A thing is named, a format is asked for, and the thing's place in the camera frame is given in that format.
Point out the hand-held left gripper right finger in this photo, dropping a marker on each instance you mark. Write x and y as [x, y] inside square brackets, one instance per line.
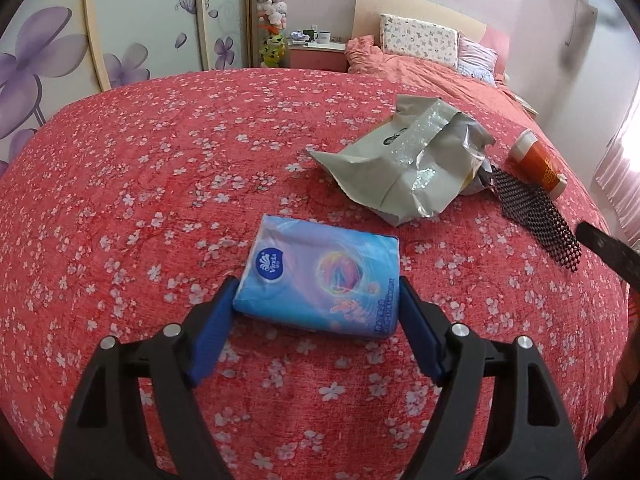
[422, 335]

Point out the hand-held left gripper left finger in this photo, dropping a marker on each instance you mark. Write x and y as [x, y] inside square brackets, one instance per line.
[210, 335]

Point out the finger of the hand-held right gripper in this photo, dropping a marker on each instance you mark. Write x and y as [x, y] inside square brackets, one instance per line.
[610, 250]

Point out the black mesh strip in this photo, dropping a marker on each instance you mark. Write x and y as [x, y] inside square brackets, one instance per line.
[530, 210]

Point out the orange bottle with white cap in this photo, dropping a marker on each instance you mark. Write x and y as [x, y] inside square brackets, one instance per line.
[537, 160]

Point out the blue tissue pack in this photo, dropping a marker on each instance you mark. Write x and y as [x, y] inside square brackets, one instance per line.
[310, 275]

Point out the grey plastic mailer bag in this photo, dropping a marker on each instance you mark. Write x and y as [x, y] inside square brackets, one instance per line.
[400, 160]

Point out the pink curtain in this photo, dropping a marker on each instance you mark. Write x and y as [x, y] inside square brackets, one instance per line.
[620, 180]

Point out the red floral table cloth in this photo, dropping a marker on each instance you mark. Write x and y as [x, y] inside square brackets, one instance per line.
[150, 210]

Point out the pink striped pillow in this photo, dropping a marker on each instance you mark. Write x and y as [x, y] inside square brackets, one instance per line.
[475, 57]

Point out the pink duvet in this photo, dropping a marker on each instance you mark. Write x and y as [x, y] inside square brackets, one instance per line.
[425, 75]

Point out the white floral pillow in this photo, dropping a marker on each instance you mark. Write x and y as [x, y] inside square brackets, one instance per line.
[420, 37]

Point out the pink nightstand with mugs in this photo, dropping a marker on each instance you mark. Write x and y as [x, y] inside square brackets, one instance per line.
[315, 57]

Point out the beige and pink headboard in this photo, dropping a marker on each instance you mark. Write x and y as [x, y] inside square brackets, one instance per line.
[420, 7]

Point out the clear tube of plush toys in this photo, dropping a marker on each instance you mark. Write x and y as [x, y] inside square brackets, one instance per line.
[271, 10]

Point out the wardrobe with purple flower print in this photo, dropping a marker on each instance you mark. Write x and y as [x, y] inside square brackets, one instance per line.
[140, 10]

